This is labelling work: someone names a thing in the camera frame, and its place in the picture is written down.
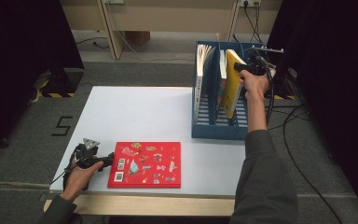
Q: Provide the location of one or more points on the dark blue book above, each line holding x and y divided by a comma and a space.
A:
223, 67

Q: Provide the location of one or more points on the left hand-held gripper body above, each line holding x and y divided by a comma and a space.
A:
87, 157

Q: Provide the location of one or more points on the white picture book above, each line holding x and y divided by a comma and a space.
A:
202, 65

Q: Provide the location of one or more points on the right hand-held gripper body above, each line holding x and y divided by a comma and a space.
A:
259, 63

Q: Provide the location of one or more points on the red book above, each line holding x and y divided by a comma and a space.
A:
149, 174

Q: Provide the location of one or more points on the black stand base striped tape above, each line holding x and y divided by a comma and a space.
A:
284, 85
62, 82

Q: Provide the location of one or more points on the person's left hand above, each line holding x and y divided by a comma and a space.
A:
79, 182

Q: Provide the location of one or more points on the black curtain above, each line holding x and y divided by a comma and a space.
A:
15, 62
332, 77

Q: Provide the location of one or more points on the white wall socket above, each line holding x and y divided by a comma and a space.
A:
251, 2

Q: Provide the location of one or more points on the blue file rack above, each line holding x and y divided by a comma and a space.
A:
211, 132

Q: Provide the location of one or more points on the yellow book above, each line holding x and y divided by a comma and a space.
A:
233, 90

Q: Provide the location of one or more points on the person's right hand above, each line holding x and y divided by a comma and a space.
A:
256, 85

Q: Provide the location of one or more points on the brown cardboard box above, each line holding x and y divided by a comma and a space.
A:
138, 37

